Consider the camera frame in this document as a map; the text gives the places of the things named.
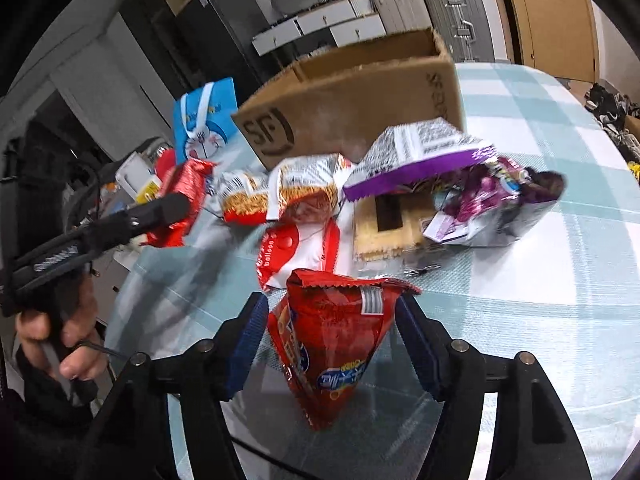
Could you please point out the blue cartoon gift bag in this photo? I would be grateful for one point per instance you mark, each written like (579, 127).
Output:
(210, 110)

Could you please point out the pile of shoes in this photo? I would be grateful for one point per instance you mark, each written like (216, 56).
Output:
(612, 110)

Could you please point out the brown cardboard box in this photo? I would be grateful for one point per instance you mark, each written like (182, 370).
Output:
(360, 95)

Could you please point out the black refrigerator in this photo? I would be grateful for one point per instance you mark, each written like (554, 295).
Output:
(220, 25)

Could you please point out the clear cracker packet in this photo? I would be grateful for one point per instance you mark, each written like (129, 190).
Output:
(370, 240)

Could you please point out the purple white snack bag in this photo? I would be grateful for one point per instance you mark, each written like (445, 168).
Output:
(410, 155)

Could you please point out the wooden door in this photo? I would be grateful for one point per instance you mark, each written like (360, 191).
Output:
(550, 10)

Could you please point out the grey rice cooker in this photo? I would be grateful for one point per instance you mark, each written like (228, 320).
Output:
(152, 147)

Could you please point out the white kettle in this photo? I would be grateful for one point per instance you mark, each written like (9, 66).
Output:
(132, 170)

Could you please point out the person's left hand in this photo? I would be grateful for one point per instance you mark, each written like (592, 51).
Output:
(82, 345)

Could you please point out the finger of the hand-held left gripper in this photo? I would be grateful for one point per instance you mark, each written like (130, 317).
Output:
(160, 212)

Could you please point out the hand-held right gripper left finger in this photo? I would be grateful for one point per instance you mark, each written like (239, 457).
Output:
(245, 350)

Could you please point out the person's left forearm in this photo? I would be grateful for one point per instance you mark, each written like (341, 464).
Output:
(40, 410)

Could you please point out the red snack bag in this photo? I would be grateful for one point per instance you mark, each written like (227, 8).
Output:
(330, 350)

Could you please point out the white red snack packet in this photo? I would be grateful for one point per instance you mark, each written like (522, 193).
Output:
(300, 255)

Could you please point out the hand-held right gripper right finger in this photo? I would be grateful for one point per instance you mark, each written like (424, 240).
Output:
(417, 350)

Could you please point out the purple foil snack packet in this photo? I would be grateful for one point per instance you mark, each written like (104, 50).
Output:
(495, 210)

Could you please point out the yellow small box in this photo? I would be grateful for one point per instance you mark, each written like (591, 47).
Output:
(148, 191)

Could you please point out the silver suitcase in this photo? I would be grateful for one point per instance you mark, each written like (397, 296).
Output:
(455, 15)

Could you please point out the red plush item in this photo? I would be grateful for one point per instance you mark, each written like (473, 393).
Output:
(165, 162)

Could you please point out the noodle snack packet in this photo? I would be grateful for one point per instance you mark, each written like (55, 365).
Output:
(305, 190)
(245, 205)

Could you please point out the white drawer desk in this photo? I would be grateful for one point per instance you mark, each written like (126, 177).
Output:
(320, 17)

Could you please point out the beige suitcase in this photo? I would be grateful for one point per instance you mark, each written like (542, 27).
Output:
(400, 5)

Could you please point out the red foil snack packet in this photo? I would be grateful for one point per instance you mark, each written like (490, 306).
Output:
(194, 177)

